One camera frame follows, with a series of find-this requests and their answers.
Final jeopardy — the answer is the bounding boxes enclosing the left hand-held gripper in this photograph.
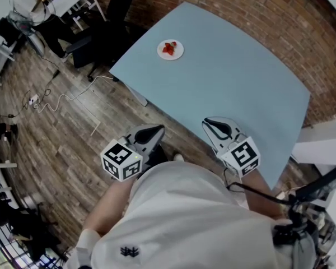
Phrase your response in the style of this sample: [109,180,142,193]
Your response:
[100,123,166,183]

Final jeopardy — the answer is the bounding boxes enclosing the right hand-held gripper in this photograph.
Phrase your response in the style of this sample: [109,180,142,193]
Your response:
[202,116,262,179]

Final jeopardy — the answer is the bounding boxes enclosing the white plate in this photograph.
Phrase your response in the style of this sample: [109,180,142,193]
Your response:
[156,39,185,61]

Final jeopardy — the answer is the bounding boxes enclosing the person's left forearm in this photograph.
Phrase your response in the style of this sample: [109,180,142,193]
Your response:
[85,175,138,236]

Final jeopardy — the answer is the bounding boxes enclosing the person's right forearm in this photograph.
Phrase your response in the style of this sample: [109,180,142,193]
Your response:
[240,169,285,221]

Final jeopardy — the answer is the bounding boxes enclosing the person's black trouser leg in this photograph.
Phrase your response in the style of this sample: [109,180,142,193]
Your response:
[147,144,169,170]

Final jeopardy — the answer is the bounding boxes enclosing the white table leg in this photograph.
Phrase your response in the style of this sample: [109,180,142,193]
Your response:
[124,84,150,108]

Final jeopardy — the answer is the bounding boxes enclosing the light blue table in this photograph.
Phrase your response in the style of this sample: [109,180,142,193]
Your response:
[109,1,311,191]

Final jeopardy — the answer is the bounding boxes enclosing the white stick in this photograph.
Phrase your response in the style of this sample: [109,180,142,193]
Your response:
[90,119,101,137]

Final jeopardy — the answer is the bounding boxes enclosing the person's white shirt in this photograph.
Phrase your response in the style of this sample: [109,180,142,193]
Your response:
[63,161,296,269]

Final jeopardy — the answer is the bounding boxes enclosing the red strawberry pieces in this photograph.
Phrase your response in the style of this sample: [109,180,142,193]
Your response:
[162,41,178,56]

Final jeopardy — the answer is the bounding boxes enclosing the white cabinet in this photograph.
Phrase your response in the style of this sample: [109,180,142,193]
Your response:
[291,119,336,166]

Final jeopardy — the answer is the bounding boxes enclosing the black office chair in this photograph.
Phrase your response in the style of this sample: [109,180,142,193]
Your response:
[65,0,146,82]

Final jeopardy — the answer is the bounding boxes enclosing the black bag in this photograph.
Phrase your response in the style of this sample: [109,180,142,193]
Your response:
[0,202,61,262]

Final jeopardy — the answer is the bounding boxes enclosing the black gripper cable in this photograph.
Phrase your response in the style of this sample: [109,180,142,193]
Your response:
[223,167,293,206]

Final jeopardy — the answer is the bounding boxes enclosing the white floor cable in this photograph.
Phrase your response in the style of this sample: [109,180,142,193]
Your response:
[34,75,114,114]

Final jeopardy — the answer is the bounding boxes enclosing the black camera stand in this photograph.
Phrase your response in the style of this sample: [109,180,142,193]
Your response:
[270,165,336,248]

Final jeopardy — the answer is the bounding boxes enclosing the black floor cable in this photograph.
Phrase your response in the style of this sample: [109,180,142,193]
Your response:
[5,55,63,119]

